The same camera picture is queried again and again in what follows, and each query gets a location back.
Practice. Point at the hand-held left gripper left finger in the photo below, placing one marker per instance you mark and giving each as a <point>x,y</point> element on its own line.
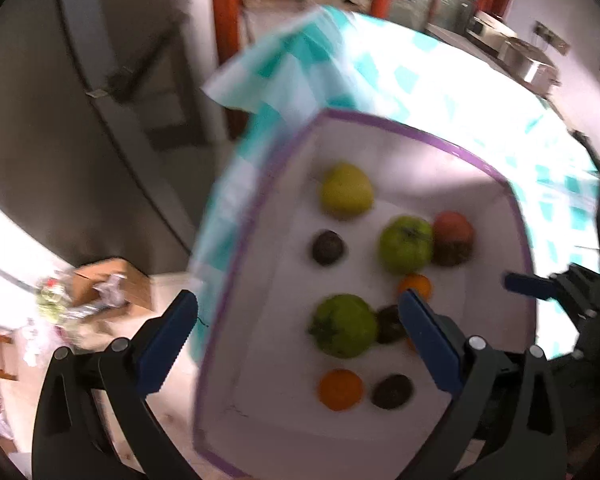
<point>167,345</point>

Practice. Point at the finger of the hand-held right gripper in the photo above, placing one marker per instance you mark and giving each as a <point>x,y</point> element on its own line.
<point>527,285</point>

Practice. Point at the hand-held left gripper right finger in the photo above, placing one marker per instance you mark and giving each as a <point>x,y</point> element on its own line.
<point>430,345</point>

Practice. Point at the orange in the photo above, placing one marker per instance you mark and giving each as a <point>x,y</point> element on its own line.
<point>341,389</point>
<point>417,284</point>

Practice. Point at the white box with purple rim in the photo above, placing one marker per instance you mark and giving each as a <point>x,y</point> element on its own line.
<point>280,370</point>

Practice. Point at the dark round fruit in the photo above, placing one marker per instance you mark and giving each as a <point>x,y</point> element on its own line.
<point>328,246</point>
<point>389,324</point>
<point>392,391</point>

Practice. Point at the cardboard box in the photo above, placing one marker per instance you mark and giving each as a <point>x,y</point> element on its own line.
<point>130,285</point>

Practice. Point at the dark green apple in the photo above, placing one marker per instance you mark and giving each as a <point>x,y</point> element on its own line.
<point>342,325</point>

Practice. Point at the red peach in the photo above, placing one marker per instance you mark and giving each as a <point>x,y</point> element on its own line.
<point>454,232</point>

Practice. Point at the light green apple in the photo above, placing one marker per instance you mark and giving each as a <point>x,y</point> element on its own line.
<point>406,245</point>

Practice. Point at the pile of crumpled wrappers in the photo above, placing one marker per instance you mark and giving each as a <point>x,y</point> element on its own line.
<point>60,305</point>

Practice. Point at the yellow fruit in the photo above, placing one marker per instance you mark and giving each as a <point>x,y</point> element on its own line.
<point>347,190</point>

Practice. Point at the metal pot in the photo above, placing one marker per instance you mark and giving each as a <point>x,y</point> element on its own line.
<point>530,62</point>

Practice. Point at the white countertop appliance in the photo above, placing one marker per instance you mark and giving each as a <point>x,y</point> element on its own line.
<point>485,25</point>

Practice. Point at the teal and white checked tablecloth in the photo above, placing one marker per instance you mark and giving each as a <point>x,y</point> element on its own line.
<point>395,75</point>

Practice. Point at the grey cabinet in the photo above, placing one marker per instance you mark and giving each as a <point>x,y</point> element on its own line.
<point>55,110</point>

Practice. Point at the wall socket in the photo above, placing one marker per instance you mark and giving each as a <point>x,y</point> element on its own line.
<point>550,36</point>

